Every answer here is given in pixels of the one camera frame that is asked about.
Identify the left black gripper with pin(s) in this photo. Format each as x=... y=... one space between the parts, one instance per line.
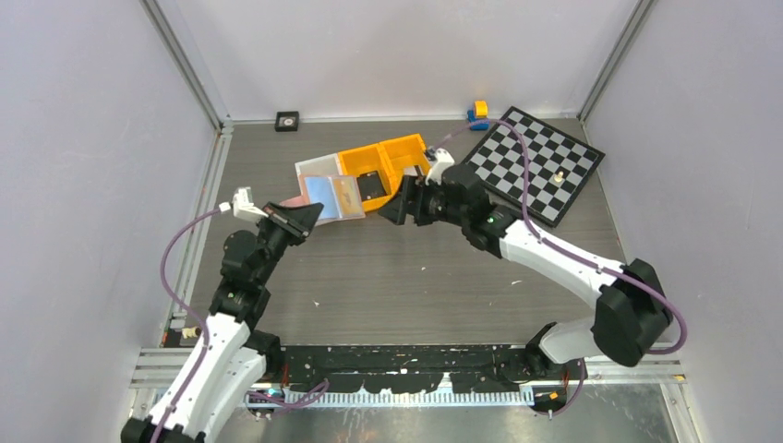
x=299 y=221

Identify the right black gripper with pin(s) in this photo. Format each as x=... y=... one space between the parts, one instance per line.
x=395 y=210

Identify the tan leather card holder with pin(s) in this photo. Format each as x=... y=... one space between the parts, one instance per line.
x=320 y=189

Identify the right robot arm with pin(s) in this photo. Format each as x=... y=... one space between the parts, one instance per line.
x=626 y=321

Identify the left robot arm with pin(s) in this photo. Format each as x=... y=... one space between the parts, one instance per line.
x=230 y=354

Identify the black card in bin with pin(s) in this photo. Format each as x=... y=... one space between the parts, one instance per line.
x=371 y=186

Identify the right orange plastic bin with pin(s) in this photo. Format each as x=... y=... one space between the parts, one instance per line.
x=406 y=155

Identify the orange plastic bin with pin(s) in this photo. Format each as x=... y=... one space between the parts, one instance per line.
x=367 y=159
x=406 y=155

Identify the left orange plastic bin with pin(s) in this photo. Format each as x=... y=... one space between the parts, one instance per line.
x=367 y=159

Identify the white plastic bin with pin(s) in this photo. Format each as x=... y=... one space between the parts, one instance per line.
x=326 y=165

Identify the small black square device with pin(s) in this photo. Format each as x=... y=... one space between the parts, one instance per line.
x=287 y=121

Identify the blue and yellow toy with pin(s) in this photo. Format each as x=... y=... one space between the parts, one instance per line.
x=477 y=116

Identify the black and white chessboard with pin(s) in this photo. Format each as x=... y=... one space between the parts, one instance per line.
x=498 y=160

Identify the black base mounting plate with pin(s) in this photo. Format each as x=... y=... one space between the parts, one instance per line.
x=461 y=383

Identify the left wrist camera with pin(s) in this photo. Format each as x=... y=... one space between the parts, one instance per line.
x=242 y=206

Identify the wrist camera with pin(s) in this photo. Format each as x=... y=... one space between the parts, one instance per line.
x=440 y=160
x=242 y=206

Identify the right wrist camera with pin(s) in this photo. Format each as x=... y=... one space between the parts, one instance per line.
x=440 y=160

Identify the cream chess piece near rail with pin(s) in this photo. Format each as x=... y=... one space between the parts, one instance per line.
x=190 y=333

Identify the aluminium front rail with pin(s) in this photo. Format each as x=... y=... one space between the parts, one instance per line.
x=304 y=363

